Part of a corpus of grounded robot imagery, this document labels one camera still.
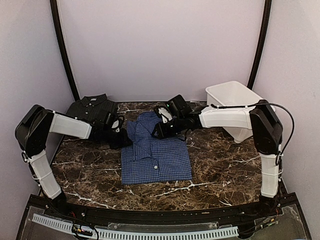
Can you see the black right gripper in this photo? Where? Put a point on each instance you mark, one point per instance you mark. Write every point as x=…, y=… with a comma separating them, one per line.
x=162, y=133

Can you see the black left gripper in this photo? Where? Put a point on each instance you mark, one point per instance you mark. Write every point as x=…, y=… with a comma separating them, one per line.
x=123, y=142

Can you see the blue checked long sleeve shirt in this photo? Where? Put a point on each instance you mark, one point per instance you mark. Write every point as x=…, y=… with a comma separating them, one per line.
x=151, y=160

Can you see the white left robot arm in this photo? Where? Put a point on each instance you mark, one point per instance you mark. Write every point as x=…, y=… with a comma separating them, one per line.
x=32, y=136

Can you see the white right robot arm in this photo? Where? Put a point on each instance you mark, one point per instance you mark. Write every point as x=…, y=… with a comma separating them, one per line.
x=267, y=130

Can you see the black striped folded shirt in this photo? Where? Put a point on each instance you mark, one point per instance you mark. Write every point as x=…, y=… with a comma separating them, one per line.
x=89, y=108

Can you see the white plastic basket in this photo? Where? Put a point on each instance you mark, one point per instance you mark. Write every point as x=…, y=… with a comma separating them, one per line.
x=233, y=93

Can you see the black front table rail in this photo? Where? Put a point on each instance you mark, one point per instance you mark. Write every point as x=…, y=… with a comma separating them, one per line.
x=245, y=214

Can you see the white slotted cable duct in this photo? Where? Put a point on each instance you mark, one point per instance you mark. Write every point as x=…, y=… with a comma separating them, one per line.
x=123, y=231

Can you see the black left frame post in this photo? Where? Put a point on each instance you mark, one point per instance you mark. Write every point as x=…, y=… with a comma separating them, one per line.
x=62, y=49

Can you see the black frame post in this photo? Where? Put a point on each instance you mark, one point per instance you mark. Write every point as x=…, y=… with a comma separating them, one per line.
x=62, y=49
x=260, y=44

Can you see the black right frame post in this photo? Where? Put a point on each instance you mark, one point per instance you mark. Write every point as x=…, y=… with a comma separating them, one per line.
x=260, y=44

